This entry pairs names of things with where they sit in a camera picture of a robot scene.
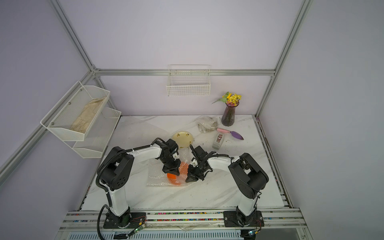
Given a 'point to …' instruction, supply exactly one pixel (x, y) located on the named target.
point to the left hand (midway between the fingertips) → (178, 174)
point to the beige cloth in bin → (81, 124)
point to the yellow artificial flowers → (231, 99)
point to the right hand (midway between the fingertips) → (184, 182)
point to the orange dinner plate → (178, 180)
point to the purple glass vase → (228, 118)
